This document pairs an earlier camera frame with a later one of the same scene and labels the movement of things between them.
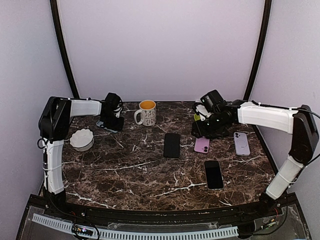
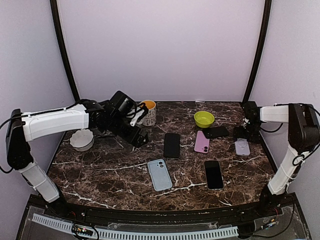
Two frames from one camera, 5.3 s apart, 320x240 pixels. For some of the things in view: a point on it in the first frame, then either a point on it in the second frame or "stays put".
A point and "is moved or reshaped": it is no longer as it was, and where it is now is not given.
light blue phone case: x=99 y=123 is moved or reshaped
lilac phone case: x=241 y=144 stays put
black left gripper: x=119 y=127 -> x=138 y=142
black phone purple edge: x=171 y=145 stays put
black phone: x=213 y=175 stays put
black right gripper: x=200 y=130 -> x=256 y=139
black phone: x=172 y=145 stays put
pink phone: x=202 y=145 stays put
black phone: x=214 y=176 stays put
